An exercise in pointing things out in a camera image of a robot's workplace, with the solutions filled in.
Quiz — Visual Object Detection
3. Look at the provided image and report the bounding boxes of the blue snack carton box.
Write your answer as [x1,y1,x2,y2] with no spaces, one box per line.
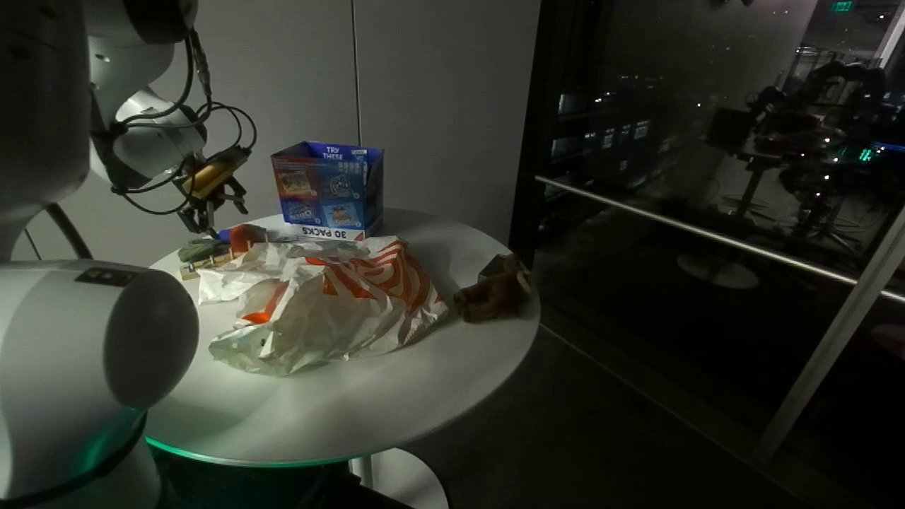
[271,141,386,237]

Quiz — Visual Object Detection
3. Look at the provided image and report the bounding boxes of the green toy vegetable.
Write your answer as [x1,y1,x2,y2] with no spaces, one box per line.
[178,240,230,266]

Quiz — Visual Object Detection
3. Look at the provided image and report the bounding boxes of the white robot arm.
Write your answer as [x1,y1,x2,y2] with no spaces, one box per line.
[0,0,208,509]

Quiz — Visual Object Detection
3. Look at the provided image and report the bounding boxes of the orange peach toy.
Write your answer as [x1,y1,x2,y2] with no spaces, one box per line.
[230,224,267,254]

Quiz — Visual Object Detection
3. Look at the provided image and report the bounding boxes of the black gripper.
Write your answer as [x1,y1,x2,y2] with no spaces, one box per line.
[178,180,247,231]

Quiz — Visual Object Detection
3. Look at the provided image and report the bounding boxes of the white orange plastic bag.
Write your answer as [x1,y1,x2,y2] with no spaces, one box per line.
[185,234,449,375]

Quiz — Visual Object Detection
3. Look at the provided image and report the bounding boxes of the brown crumpled paper bag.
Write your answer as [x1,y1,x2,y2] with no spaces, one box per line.
[457,254,533,323]

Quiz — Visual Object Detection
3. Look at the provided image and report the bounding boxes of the white round table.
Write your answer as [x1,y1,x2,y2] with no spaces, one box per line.
[140,206,543,509]

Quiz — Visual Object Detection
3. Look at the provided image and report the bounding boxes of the metal window railing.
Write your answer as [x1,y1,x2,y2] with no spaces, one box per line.
[539,174,905,302]

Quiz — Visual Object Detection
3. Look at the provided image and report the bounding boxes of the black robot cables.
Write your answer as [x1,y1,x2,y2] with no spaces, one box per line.
[102,26,261,220]

